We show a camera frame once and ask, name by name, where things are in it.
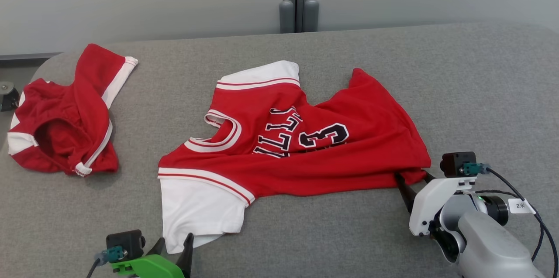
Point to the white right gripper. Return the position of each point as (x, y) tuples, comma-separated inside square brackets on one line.
[(430, 204)]

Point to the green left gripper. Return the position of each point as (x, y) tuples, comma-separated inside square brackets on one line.
[(148, 268)]

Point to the red basketball jersey white sleeves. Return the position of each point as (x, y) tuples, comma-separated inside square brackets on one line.
[(349, 147)]

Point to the red shorts white stripes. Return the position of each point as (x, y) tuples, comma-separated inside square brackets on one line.
[(87, 90)]

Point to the black caster wheel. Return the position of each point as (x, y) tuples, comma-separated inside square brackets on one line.
[(8, 97)]

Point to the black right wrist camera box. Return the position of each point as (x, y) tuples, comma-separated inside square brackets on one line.
[(454, 164)]

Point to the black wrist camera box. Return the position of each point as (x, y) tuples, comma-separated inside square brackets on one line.
[(124, 243), (454, 164)]

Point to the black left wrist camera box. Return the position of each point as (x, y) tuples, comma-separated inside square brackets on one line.
[(124, 243)]

